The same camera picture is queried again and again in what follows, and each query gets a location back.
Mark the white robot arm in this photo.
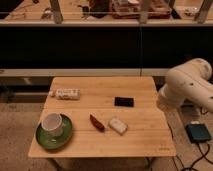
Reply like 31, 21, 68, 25
158, 58, 213, 113

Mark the black rectangular block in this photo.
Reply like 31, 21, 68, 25
114, 97, 134, 107

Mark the wooden folding table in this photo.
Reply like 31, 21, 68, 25
28, 76, 176, 158

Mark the white wrapped block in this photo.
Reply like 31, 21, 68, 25
108, 117, 128, 135

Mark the white snack package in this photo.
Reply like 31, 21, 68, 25
49, 88, 80, 100

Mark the white ceramic cup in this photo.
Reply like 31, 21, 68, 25
41, 113, 63, 137

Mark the green saucer plate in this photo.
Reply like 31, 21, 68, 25
35, 113, 73, 150

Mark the brown tray on shelf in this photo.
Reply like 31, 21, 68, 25
110, 0, 171, 19

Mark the black power box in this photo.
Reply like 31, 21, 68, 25
185, 124, 212, 143

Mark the black floor cable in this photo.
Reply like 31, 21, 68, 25
169, 123, 213, 171

